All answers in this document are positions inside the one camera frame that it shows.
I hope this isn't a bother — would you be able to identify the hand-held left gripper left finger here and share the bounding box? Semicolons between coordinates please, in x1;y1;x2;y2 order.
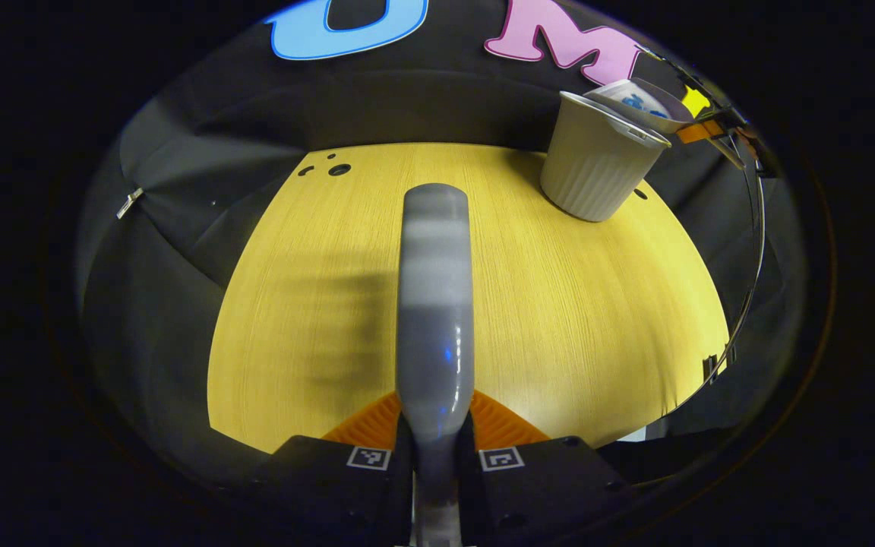
251;391;414;547

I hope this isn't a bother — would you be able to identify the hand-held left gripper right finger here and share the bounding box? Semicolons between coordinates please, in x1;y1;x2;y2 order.
459;390;630;547

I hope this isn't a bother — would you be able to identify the grey plastic dustpan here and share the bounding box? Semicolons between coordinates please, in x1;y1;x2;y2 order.
583;77;695;134

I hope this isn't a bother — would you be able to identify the blue paper trash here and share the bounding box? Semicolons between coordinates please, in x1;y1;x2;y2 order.
621;93;670;119

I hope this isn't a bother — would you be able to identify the grey ribbed garbage bin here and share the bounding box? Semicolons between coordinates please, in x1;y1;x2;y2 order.
540;91;672;223

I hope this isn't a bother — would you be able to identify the small grey broom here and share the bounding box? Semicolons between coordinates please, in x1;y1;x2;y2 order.
395;182;476;547

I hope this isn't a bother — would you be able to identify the wooden desktop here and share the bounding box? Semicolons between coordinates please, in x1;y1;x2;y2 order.
207;142;731;455

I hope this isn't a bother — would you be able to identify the thin gripper cable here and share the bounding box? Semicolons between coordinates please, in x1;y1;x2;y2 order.
722;144;767;365

